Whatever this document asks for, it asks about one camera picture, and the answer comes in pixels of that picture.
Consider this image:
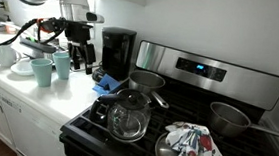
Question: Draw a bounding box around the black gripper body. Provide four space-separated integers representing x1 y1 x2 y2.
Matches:
62 20 96 46

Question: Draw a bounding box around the teal speckled cup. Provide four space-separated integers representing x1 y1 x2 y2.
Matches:
27 56 55 89
49 50 73 82

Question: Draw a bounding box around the white base cabinet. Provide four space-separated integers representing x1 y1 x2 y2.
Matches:
0 75 73 156

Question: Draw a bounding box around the black coffee maker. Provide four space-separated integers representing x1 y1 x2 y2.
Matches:
91 24 138 86

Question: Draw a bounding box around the blue cloth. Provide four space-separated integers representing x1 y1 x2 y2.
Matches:
91 72 124 98

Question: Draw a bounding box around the steel dish rack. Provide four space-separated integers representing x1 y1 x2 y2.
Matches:
17 32 70 64

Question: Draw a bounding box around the small green scrubber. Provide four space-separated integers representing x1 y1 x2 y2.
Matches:
26 35 36 44

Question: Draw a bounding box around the white shallow bowl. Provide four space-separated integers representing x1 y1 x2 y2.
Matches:
9 59 36 78

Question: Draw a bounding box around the steel saucepan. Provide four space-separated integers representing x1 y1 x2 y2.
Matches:
207 101 279 143
125 69 173 110

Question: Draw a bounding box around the chrome faucet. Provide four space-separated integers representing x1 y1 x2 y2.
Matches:
0 20 29 36

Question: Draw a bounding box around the small orange container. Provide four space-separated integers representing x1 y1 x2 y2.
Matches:
4 23 17 35

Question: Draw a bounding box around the glass coffee carafe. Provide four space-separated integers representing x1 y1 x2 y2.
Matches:
86 85 155 146

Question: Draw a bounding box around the white ceramic mug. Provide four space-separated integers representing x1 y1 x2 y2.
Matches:
0 41 24 69

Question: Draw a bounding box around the black steel gas stove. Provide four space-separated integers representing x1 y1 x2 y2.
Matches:
57 34 279 156

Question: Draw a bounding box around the steel frying pan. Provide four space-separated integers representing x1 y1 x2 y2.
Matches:
153 130 183 156

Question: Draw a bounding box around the floral kitchen towel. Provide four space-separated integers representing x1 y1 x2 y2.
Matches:
162 120 232 156

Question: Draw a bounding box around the black wrist camera orange mount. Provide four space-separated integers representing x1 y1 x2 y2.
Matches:
35 15 68 36

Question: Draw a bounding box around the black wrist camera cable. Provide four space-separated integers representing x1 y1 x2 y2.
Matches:
0 15 69 59

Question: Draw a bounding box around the white wall outlet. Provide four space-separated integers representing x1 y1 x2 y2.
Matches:
0 0 12 13

